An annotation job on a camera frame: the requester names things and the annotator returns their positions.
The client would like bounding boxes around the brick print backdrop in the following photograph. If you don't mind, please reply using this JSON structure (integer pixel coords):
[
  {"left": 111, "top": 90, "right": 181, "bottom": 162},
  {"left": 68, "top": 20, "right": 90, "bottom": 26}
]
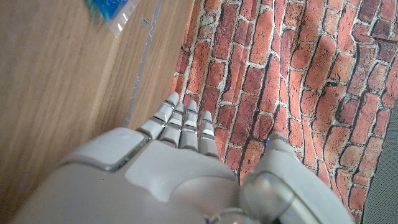
[{"left": 169, "top": 0, "right": 398, "bottom": 224}]

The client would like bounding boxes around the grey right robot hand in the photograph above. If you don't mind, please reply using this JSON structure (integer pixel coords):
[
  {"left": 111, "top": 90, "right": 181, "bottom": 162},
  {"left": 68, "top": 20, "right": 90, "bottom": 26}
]
[{"left": 9, "top": 91, "right": 355, "bottom": 224}]

